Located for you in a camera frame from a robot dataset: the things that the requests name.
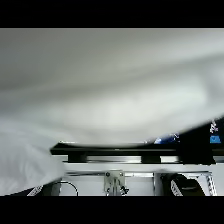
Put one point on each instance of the white garment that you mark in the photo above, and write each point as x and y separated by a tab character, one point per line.
110	93

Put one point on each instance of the silver frame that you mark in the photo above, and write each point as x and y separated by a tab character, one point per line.
115	181

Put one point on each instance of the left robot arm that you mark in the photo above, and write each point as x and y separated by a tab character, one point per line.
41	190

